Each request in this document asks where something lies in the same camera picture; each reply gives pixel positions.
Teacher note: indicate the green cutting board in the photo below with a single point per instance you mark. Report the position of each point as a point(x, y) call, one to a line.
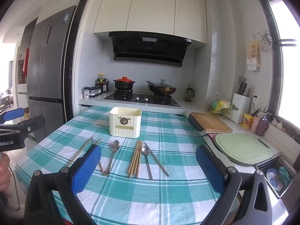
point(243, 147)

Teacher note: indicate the wall power outlet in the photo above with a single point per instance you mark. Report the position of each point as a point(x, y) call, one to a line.
point(256, 99)

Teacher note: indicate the blue white bowl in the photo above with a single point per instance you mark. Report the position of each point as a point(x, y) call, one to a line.
point(274, 180)

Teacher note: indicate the glass wok lid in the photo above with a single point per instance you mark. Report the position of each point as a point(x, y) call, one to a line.
point(163, 84)

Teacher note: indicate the hanging metal trivet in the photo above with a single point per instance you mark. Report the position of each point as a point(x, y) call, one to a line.
point(266, 42)

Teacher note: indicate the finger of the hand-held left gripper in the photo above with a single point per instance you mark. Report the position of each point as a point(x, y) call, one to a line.
point(14, 114)
point(32, 125)

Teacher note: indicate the black padded bar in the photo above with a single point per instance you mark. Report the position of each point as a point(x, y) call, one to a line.
point(195, 123)

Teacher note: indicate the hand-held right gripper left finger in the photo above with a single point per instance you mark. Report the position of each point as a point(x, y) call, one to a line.
point(86, 168)

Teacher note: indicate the red pot lid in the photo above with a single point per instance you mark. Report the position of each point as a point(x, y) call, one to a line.
point(124, 79)

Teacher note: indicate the black clay pot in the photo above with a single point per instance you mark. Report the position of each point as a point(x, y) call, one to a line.
point(123, 86)

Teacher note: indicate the black range hood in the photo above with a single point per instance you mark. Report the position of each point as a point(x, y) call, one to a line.
point(147, 49)

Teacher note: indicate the purple soap bottle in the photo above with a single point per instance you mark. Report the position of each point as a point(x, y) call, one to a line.
point(262, 127)

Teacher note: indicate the white wall cabinet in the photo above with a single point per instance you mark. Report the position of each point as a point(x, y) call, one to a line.
point(150, 11)

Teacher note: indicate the dark wok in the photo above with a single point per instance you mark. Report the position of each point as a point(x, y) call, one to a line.
point(161, 91)

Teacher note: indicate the metal sink basket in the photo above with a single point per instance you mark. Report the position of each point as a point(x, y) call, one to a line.
point(262, 166)

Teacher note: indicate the wooden cutting board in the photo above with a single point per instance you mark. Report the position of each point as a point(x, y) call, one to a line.
point(211, 121)

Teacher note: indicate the teal checkered tablecloth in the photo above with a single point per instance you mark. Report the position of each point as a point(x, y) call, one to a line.
point(168, 140)

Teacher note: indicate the condiment bottles and jars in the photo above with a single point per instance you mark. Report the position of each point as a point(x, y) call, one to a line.
point(95, 91)

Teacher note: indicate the bundle of plastic bags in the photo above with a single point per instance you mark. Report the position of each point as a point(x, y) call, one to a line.
point(220, 105)

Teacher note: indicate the white-labelled pepper jar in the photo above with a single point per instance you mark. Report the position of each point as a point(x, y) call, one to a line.
point(86, 93)

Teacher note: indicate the pink cup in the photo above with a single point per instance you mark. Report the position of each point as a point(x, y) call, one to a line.
point(255, 124)

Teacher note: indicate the hanging printed bag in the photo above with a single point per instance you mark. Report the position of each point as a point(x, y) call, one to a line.
point(253, 54)

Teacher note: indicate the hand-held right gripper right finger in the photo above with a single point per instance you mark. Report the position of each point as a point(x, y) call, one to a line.
point(208, 168)

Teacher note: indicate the person's left hand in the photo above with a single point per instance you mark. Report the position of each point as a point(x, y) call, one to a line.
point(4, 175)

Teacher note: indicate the glass oil jug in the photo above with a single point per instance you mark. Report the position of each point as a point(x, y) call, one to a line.
point(189, 95)

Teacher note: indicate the teal dishcloth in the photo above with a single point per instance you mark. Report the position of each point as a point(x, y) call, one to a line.
point(285, 174)

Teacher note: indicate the black gas hob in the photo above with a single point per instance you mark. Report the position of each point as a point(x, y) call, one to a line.
point(140, 99)

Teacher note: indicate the garlic bulbs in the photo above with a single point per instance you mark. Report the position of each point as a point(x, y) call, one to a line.
point(279, 124)

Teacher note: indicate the grey refrigerator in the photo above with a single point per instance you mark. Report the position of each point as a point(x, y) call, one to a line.
point(51, 63)

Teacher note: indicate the window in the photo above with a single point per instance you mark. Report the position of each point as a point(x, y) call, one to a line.
point(289, 75)

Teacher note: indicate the dark sauce bottle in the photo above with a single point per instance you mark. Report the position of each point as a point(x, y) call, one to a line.
point(104, 86)
point(107, 83)

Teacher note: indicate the red hanging cloth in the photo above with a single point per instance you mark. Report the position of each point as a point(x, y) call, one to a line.
point(26, 62)

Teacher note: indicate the yellow printed cup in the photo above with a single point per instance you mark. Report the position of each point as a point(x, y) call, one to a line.
point(247, 121)

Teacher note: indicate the yellow-capped sauce bottle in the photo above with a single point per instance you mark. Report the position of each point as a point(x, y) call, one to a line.
point(100, 79)

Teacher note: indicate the pink heat pad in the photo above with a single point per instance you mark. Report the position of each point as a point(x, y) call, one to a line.
point(212, 135)

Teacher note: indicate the cream ribbed utensil holder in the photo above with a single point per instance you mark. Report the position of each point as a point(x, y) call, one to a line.
point(125, 126)

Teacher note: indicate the white knife block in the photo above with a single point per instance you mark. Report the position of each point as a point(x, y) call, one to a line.
point(240, 110)

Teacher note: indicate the metal spoon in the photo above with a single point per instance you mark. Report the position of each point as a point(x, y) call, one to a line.
point(115, 145)
point(145, 150)

